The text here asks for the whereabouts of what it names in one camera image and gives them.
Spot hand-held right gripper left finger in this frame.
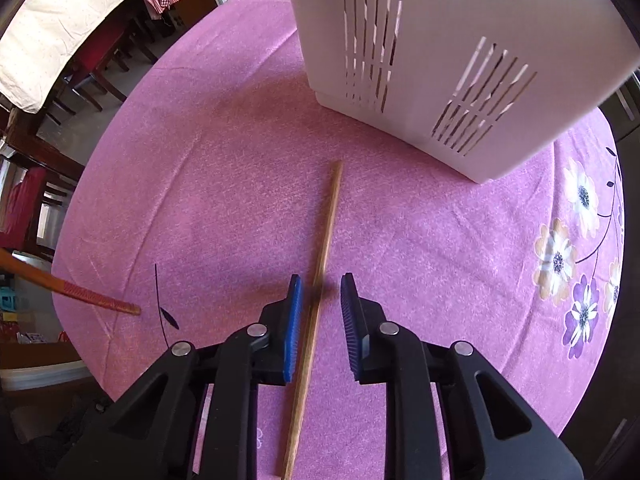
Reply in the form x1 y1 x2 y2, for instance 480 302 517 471
75 274 304 480

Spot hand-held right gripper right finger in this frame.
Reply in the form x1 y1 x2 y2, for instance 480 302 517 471
341 273 583 480

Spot brown wooden chopstick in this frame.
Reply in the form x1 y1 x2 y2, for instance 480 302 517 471
280 160 345 480

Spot carved pattern wooden chopstick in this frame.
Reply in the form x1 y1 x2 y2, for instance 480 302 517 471
0 247 142 317

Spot white slotted utensil holder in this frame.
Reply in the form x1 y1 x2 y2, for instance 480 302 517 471
280 0 640 185

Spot pink floral tablecloth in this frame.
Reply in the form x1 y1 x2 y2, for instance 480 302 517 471
50 0 628 480

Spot white plastic box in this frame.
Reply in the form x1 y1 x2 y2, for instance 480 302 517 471
0 360 96 392

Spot dark wooden chair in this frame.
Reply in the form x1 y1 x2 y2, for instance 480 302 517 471
0 125 86 263
47 10 158 126

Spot red seat cushion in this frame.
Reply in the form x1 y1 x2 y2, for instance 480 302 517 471
0 167 48 251

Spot dark cabinet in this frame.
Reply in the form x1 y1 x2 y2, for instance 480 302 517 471
600 75 640 141

